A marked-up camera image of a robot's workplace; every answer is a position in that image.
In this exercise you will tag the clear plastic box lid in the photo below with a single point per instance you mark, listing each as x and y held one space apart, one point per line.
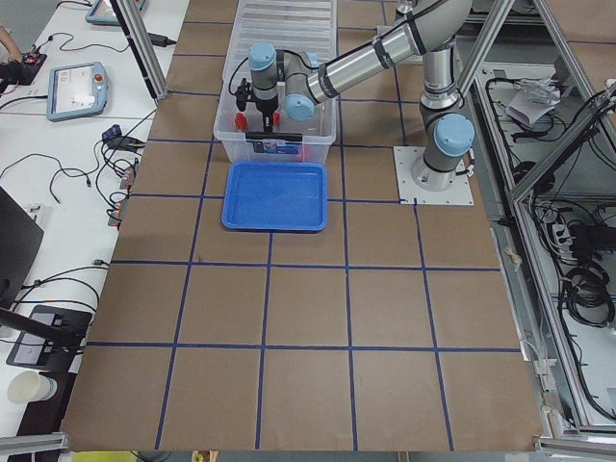
294 25

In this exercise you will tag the blue teach pendant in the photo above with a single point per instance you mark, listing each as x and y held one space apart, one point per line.
76 91
101 13

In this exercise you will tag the aluminium frame post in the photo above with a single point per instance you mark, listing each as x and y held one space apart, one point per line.
129 18

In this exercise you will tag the clear plastic storage box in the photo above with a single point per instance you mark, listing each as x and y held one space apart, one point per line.
244 139

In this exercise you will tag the black laptop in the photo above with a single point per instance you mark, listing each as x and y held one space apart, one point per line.
20 238

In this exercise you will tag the blue plastic tray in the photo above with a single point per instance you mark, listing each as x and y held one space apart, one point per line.
270 196

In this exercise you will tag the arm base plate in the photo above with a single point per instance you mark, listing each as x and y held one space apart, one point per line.
419 185

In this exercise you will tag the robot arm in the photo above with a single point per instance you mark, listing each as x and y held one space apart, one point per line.
299 81

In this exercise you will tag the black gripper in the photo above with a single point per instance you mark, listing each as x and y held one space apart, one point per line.
265 107

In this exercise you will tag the white paper cup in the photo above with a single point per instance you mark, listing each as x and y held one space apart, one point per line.
31 386

